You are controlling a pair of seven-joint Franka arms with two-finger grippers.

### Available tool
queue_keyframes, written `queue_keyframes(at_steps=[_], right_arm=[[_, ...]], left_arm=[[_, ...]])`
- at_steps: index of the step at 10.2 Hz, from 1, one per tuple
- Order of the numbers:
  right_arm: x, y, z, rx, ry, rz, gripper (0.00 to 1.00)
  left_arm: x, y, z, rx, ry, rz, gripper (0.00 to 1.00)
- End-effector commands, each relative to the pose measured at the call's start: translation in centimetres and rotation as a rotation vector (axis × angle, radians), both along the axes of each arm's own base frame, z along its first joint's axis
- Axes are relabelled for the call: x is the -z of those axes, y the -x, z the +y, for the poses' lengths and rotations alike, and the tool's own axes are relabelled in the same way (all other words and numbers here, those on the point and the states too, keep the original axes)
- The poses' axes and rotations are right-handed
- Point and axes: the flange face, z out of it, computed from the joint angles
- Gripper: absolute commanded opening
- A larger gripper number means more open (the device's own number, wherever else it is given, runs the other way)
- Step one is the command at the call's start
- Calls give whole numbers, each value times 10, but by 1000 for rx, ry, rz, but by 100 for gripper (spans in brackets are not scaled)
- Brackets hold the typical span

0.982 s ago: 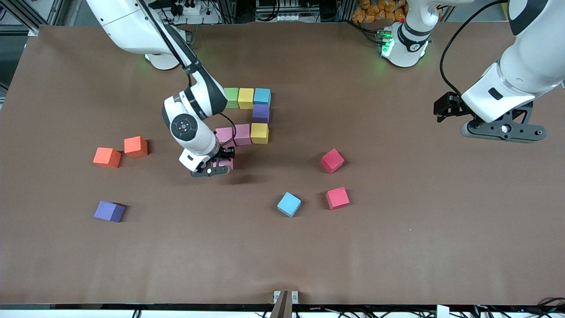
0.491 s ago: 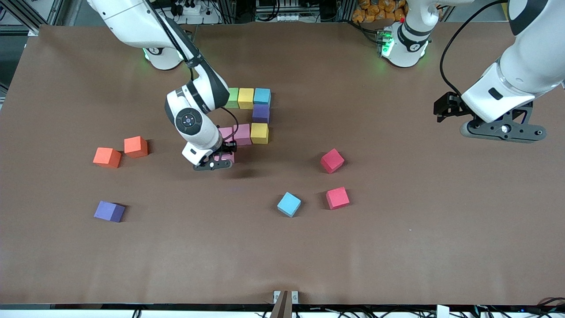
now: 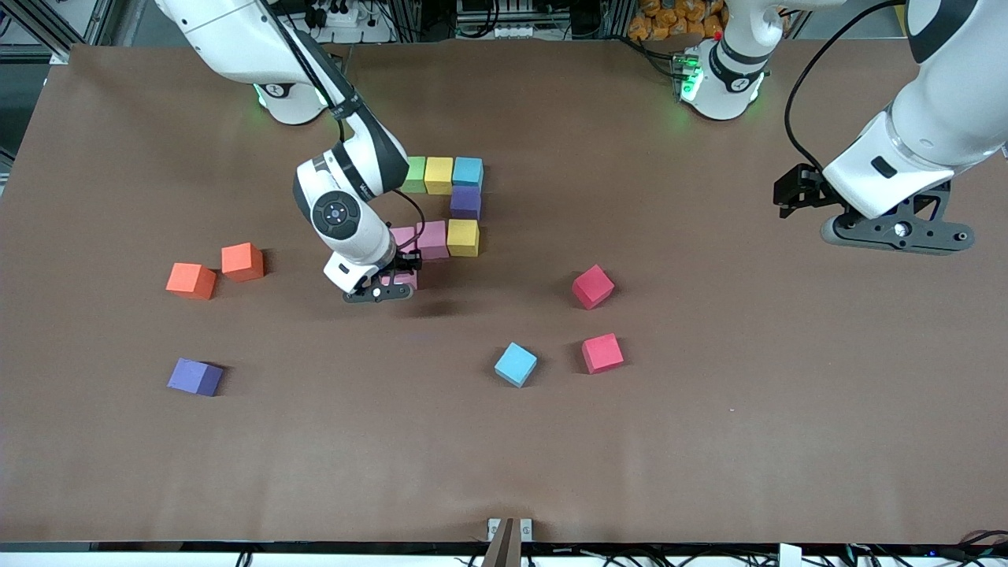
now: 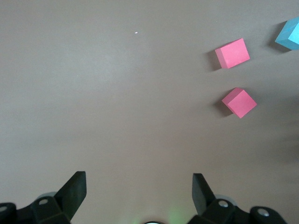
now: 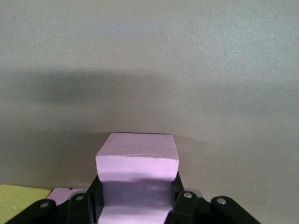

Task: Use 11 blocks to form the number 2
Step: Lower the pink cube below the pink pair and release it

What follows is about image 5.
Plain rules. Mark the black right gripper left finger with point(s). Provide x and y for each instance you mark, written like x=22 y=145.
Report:
x=70 y=210

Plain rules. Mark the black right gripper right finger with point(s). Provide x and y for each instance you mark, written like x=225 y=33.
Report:
x=198 y=210

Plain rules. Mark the pink foam cube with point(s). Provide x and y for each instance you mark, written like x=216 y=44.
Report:
x=61 y=194
x=137 y=158

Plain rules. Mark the yellow foam cube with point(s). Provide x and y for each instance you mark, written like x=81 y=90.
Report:
x=18 y=198

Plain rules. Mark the brown paper table cover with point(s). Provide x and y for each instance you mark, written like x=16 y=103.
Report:
x=149 y=58

